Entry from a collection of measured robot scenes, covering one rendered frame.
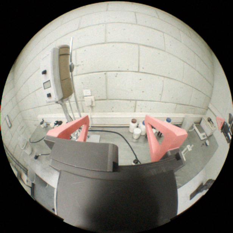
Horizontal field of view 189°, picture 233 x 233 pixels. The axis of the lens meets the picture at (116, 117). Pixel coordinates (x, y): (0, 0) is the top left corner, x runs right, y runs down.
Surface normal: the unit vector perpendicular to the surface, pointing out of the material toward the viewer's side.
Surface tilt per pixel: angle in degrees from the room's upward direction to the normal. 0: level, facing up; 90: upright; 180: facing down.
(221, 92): 90
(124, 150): 0
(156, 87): 90
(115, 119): 90
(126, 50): 90
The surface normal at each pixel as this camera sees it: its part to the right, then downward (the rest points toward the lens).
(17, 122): 1.00, 0.00
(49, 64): 0.00, 0.59
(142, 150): 0.00, -0.81
